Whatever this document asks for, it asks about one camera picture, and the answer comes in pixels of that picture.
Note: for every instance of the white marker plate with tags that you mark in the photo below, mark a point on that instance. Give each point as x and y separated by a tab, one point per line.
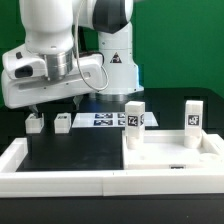
108	119

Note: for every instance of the white square tabletop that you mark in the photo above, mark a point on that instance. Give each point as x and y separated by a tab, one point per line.
164	149

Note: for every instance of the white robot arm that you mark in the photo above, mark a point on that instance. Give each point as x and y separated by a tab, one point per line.
72	47

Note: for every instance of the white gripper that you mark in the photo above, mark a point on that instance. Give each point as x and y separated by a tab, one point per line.
25	82

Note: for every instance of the white U-shaped fence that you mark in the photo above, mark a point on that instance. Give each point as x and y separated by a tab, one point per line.
101	183

